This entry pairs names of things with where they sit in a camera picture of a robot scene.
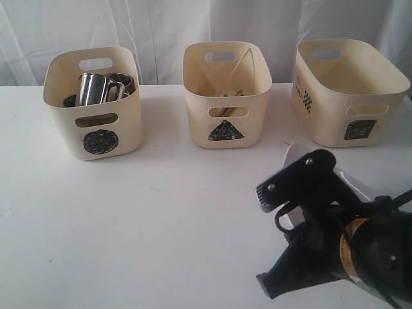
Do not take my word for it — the wooden chopstick diagonal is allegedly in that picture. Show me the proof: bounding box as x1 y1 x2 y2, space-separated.
227 48 252 83

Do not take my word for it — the stainless steel bowl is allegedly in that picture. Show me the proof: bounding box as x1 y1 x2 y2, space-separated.
63 95 77 108

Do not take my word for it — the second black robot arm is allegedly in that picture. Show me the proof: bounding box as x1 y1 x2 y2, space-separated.
257 204 411 308

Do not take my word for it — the white square plate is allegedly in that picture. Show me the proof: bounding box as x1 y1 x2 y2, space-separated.
279 142 378 229

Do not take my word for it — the wooden chopstick horizontal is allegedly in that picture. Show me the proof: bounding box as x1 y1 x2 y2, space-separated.
220 89 244 97

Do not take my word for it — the steel table knife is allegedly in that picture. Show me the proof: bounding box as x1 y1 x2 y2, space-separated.
218 108 237 117

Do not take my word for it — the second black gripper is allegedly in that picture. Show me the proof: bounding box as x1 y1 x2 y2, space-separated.
256 202 354 299

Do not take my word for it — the cream bin with square mark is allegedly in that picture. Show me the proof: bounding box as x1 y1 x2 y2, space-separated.
291 39 411 147

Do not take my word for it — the cream bin with triangle mark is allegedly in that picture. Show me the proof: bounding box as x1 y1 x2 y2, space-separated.
183 41 272 149

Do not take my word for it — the cream bin with circle mark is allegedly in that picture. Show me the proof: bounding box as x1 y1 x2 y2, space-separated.
43 47 144 160

